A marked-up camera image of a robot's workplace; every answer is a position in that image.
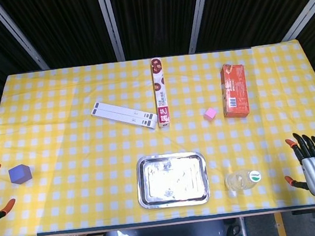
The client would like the white partition post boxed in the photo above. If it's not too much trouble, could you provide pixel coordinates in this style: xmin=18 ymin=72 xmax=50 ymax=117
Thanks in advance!
xmin=276 ymin=0 xmax=315 ymax=42
xmin=0 ymin=0 xmax=51 ymax=76
xmin=96 ymin=0 xmax=126 ymax=64
xmin=182 ymin=0 xmax=219 ymax=54

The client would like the long red white box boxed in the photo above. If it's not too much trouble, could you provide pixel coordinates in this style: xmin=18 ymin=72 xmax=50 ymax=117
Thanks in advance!
xmin=149 ymin=57 xmax=173 ymax=129

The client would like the yellow white checked tablecloth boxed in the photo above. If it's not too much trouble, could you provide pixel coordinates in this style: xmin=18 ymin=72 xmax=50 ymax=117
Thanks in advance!
xmin=0 ymin=37 xmax=315 ymax=236

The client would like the purple cube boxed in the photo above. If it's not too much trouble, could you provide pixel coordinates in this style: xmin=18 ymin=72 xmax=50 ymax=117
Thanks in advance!
xmin=7 ymin=163 xmax=34 ymax=187

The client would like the clear plastic water bottle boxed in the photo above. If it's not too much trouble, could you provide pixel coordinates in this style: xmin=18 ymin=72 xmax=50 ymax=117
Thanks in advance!
xmin=224 ymin=168 xmax=264 ymax=193

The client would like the rectangular stainless steel tray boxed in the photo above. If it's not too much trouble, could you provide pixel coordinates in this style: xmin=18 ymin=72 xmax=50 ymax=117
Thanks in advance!
xmin=134 ymin=149 xmax=212 ymax=212

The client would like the white folding stand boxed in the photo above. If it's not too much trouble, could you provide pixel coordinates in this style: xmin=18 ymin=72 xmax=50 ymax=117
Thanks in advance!
xmin=90 ymin=95 xmax=159 ymax=137

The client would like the small pink cube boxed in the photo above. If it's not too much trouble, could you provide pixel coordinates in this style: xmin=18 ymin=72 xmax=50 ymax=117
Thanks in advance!
xmin=204 ymin=107 xmax=219 ymax=122

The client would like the orange cardboard box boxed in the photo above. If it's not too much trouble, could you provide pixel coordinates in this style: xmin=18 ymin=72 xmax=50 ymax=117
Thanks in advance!
xmin=218 ymin=61 xmax=252 ymax=121

